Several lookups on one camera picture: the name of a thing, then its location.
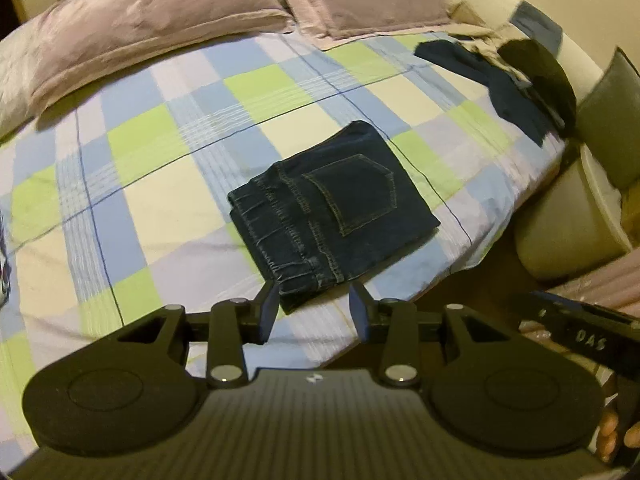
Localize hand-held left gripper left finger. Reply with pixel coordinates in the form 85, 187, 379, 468
117, 280, 280, 389

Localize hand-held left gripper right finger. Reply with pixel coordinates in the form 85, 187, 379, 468
350, 284, 503, 387

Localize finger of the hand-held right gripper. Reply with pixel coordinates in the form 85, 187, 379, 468
530, 289, 635, 325

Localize dark blue denim jeans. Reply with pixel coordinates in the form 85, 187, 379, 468
227, 120, 442, 317

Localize person's right hand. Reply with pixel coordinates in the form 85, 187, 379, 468
596, 407, 640, 464

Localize cream round bin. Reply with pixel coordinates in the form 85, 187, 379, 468
514, 144, 637, 282

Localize checkered bed sheet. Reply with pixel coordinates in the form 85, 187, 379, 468
0, 30, 569, 467

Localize grey-green cushion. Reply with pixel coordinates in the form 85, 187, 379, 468
574, 47, 640, 192

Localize navy blue garment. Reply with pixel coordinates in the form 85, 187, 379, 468
414, 40, 554, 147

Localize black garment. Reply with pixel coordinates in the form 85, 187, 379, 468
500, 39, 579, 136

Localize patterned cloth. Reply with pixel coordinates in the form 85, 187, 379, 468
0, 210, 12, 307

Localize cream garment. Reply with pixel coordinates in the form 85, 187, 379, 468
446, 2, 532, 82

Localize blue folded garment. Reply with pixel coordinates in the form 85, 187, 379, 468
510, 2, 564, 52

